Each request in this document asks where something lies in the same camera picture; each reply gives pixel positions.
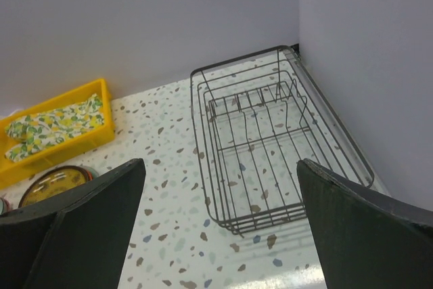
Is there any yellow patterned plate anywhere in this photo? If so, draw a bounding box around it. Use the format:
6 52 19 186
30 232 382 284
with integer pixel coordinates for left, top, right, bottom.
18 165 89 208

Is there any large celadon green plate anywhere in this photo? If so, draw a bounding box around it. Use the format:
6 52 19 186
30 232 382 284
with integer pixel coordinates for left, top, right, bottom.
84 166 99 179

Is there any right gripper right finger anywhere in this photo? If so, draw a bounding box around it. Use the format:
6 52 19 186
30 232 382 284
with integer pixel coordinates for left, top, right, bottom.
296 159 432 288

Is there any pale green bowl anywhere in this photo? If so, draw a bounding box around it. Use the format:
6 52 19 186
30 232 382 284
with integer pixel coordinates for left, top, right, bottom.
0 198 11 215

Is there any black wire dish rack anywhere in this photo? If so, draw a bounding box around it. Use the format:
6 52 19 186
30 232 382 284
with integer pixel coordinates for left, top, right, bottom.
189 45 375 236

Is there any dark red lacquer plate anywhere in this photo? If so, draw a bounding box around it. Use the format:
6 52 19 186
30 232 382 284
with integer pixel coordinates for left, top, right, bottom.
81 166 98 181

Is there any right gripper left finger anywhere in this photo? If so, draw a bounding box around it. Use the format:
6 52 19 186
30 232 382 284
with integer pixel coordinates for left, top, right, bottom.
1 158 146 288

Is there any yellow plastic tray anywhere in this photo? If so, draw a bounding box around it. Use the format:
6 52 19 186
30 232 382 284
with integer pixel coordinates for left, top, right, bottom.
1 79 115 189

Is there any lemon print cloth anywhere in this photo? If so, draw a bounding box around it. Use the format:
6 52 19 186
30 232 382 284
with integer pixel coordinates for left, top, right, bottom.
5 93 105 162

